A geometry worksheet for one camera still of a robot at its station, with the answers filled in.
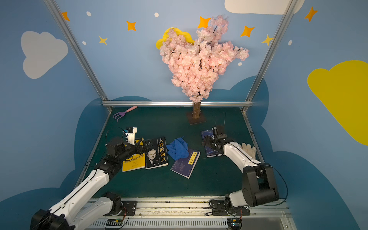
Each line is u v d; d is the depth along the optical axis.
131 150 0.68
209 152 0.96
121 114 1.15
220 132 0.71
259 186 0.43
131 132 0.69
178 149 0.94
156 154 0.93
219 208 0.75
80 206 0.46
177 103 1.16
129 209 0.74
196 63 0.70
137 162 0.88
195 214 0.74
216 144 0.66
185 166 0.88
